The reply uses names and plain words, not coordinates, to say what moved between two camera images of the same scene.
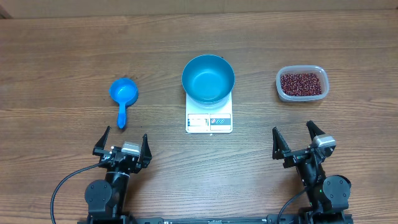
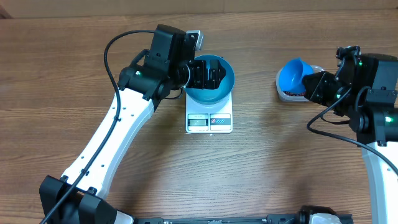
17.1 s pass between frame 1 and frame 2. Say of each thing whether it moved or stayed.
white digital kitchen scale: stayed
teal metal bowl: stayed
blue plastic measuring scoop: moved
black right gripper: moved
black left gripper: moved
